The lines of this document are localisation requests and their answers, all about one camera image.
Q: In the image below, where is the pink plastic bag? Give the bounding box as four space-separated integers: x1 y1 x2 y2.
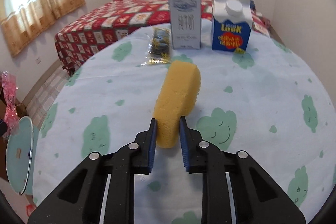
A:
1 71 19 139

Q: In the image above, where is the yellow sponge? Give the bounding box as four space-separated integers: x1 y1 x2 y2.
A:
153 60 201 149

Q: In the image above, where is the teal trash bin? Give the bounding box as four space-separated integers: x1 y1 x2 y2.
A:
6 116 39 196

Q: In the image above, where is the red bag on floor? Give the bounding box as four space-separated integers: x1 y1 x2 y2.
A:
26 204 37 217

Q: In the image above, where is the dark snack wrapper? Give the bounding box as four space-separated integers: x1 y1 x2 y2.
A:
143 27 171 65

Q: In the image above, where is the blue look carton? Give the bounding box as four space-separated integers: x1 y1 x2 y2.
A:
212 0 253 53

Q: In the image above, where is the bed with red quilt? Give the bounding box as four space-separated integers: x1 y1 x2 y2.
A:
55 0 271 76

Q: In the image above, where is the grey milk carton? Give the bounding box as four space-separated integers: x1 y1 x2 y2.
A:
169 0 201 50

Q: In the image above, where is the wall socket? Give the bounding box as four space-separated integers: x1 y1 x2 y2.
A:
35 57 42 64

